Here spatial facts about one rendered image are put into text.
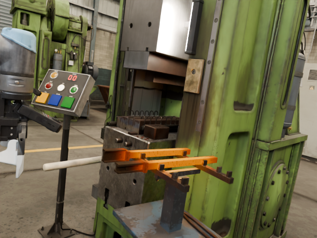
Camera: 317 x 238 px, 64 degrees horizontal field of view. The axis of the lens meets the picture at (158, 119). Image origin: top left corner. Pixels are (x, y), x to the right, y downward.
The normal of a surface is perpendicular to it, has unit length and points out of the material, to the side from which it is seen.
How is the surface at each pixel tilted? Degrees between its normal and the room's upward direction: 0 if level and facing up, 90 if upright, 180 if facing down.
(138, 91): 90
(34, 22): 89
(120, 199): 90
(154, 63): 90
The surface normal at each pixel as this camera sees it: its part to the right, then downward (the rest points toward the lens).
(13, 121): 0.46, 0.19
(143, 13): -0.68, 0.01
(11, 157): 0.46, -0.37
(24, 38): 0.71, 0.15
